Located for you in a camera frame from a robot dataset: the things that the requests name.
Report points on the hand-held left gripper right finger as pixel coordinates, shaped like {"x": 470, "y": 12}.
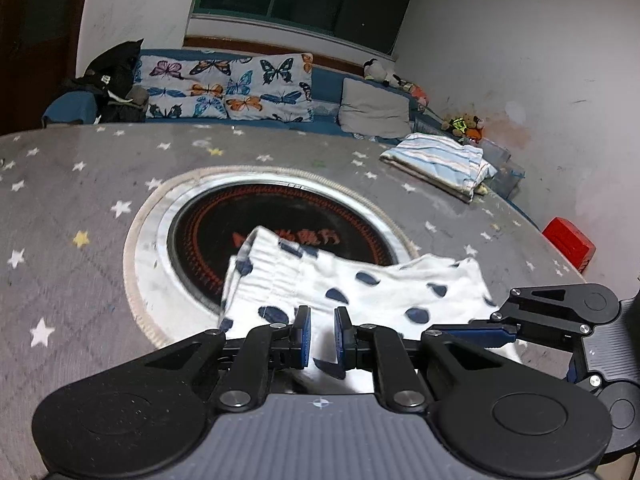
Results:
{"x": 342, "y": 336}

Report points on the square butterfly print pillow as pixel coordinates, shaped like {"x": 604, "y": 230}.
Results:
{"x": 280, "y": 85}

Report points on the black and white plush toy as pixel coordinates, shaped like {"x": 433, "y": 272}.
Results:
{"x": 373, "y": 69}

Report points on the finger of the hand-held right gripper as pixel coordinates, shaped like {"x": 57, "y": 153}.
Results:
{"x": 576, "y": 365}
{"x": 540, "y": 300}

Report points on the grey star tablecloth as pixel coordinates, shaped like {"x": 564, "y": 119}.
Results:
{"x": 65, "y": 200}

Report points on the blue striped folded cloth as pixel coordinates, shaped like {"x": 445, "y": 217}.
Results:
{"x": 435, "y": 160}

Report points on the pink plush toy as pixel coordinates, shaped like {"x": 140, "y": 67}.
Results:
{"x": 421, "y": 96}

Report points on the red box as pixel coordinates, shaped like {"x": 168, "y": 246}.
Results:
{"x": 570, "y": 245}

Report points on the blue sofa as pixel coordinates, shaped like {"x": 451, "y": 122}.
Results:
{"x": 325, "y": 84}

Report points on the long butterfly print pillow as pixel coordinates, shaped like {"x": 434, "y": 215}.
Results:
{"x": 175, "y": 80}

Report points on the black bag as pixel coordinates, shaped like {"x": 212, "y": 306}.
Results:
{"x": 115, "y": 62}

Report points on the black bag and clothes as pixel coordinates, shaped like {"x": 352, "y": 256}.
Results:
{"x": 122, "y": 107}

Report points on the brown plush bear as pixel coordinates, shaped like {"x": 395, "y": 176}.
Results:
{"x": 475, "y": 122}

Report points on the brown wooden door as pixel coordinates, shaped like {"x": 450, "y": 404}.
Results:
{"x": 35, "y": 35}

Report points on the yellow cloth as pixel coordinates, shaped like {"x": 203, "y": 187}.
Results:
{"x": 480, "y": 189}

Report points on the round built-in induction hob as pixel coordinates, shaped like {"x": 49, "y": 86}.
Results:
{"x": 210, "y": 230}

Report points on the wooden wall rail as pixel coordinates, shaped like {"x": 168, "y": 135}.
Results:
{"x": 260, "y": 49}

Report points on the white polka dot pants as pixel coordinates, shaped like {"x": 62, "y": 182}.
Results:
{"x": 375, "y": 280}

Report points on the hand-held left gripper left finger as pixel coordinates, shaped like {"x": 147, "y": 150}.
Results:
{"x": 303, "y": 336}

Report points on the grey pillow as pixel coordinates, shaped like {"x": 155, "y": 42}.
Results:
{"x": 372, "y": 107}

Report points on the clear plastic box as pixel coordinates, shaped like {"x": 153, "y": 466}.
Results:
{"x": 502, "y": 165}

